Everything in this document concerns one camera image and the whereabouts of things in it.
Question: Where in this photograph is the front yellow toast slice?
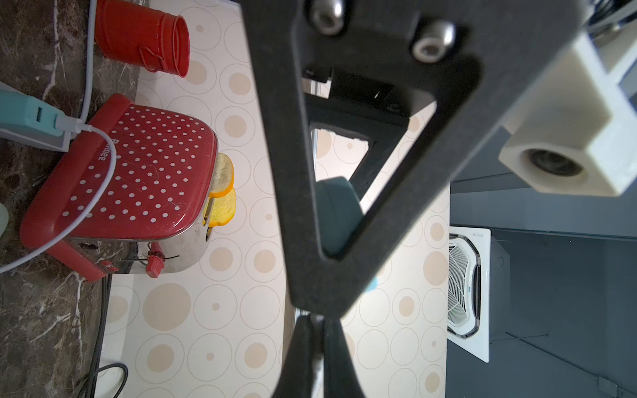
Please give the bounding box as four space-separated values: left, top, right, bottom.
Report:
203 188 237 228

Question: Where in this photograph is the white power strip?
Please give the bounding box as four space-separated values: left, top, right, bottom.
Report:
1 83 71 152

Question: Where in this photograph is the red metal cup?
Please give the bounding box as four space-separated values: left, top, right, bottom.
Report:
96 0 190 77

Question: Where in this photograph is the black toaster cord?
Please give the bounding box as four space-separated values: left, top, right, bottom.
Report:
74 273 129 398

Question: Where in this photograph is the yellow toast slice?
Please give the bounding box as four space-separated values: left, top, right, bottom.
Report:
209 153 235 198
203 188 237 228

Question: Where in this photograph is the white usb cable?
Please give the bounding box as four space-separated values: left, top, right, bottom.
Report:
0 115 119 275

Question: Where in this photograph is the red toaster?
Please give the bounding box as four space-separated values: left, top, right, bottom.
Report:
20 94 218 281

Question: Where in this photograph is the teal charger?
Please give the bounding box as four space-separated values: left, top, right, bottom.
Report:
1 91 65 137

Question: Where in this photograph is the grey power strip cord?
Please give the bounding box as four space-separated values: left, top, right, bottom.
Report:
76 0 99 125

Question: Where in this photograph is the blue earbud case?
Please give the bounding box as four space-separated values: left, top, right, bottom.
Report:
315 177 364 259

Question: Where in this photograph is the green earbud case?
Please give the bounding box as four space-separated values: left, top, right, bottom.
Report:
0 203 9 236

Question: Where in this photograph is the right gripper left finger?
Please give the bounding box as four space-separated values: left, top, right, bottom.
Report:
271 315 314 398

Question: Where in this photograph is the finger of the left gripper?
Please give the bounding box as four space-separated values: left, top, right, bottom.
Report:
305 69 412 197
242 1 587 318

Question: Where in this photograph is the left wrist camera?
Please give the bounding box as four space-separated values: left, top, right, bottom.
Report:
499 33 636 197

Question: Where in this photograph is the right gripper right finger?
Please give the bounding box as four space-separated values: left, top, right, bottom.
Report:
323 318 365 398

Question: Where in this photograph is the white ceiling air vent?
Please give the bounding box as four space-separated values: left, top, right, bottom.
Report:
447 227 491 363

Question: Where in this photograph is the rear yellow toast slice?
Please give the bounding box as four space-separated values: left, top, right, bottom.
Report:
209 153 235 198

